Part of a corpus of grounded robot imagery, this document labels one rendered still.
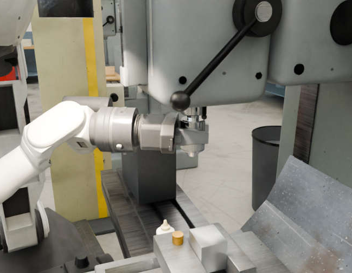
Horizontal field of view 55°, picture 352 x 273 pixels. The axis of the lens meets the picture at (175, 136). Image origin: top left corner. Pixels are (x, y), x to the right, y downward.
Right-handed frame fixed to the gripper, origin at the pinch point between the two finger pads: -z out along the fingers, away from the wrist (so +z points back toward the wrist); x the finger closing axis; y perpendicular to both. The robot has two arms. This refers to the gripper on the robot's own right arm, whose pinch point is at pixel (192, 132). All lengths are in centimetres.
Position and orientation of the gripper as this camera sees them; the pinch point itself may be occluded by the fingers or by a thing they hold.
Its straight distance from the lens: 65.0
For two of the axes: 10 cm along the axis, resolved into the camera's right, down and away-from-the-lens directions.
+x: 0.9, -3.2, 9.4
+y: -0.1, 9.5, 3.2
